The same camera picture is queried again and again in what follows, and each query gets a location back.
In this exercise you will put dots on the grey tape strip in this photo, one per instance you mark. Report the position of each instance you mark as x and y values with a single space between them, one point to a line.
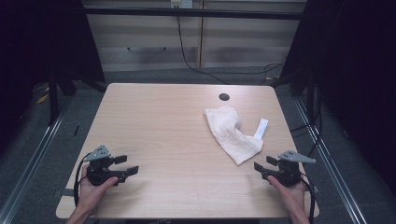
67 192
316 189

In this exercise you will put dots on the yellow tape piece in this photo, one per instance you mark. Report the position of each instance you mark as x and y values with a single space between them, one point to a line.
42 99

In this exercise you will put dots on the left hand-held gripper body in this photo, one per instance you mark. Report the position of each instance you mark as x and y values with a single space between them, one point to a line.
99 174

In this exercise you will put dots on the white cloth with label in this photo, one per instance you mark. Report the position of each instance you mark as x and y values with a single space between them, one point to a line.
232 137

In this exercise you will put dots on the white wall socket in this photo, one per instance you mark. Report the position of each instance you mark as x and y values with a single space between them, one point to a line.
181 3

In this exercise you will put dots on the white cabinet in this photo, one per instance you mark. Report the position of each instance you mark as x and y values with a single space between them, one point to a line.
149 34

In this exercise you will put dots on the black horizontal bar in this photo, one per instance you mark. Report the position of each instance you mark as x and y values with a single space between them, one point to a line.
193 13

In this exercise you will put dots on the person's left hand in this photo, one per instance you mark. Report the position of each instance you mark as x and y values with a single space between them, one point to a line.
91 196

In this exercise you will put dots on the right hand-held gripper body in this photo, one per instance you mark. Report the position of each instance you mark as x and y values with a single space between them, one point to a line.
288 174

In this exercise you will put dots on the metal floor rail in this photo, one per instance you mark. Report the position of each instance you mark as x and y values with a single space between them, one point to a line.
34 161
330 168

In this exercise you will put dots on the person's right hand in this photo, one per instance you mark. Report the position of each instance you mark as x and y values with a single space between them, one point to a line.
288 196

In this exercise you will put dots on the black metal stand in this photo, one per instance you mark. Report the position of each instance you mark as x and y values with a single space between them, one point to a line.
53 99

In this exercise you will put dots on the dark curtain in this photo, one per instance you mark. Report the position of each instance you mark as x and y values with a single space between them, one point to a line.
40 40
358 77

